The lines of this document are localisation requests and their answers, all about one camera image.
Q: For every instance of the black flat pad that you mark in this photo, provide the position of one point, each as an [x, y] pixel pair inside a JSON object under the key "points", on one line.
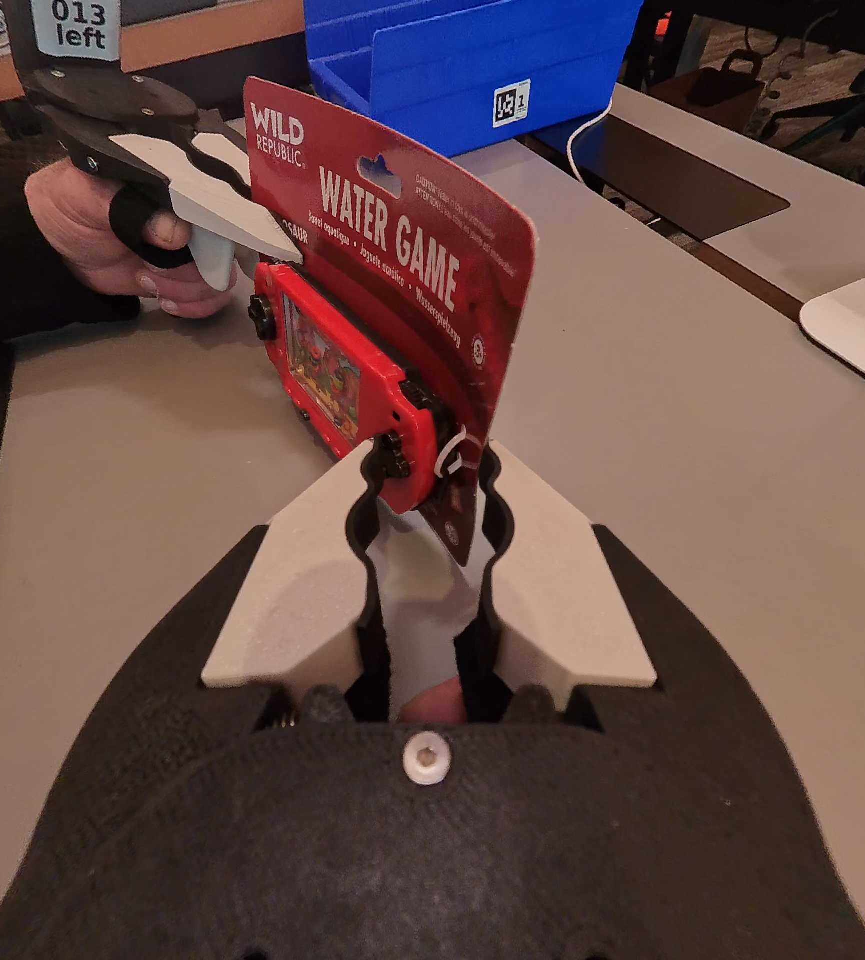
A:
{"points": [[665, 180]]}

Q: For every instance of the blue plastic bin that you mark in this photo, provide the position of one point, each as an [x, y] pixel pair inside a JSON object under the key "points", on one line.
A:
{"points": [[440, 67]]}

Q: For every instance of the brown paper bag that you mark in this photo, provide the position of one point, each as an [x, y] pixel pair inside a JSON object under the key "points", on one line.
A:
{"points": [[710, 94]]}

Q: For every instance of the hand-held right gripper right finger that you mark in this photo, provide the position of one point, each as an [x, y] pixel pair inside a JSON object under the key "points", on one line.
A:
{"points": [[567, 600]]}

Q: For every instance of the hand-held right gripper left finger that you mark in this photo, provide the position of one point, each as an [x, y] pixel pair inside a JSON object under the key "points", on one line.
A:
{"points": [[290, 600]]}

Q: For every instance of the black office chair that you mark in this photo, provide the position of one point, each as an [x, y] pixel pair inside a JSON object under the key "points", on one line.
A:
{"points": [[852, 112]]}

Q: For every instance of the red handheld toy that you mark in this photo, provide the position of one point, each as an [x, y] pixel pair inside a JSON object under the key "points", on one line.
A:
{"points": [[402, 225]]}

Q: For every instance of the person's left hand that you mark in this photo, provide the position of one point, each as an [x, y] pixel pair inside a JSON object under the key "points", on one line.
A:
{"points": [[80, 225]]}

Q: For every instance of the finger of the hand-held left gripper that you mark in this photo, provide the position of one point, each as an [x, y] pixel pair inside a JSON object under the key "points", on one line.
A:
{"points": [[228, 161], [207, 206]]}

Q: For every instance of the wooden side table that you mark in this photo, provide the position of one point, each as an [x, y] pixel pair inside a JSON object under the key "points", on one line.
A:
{"points": [[177, 37]]}

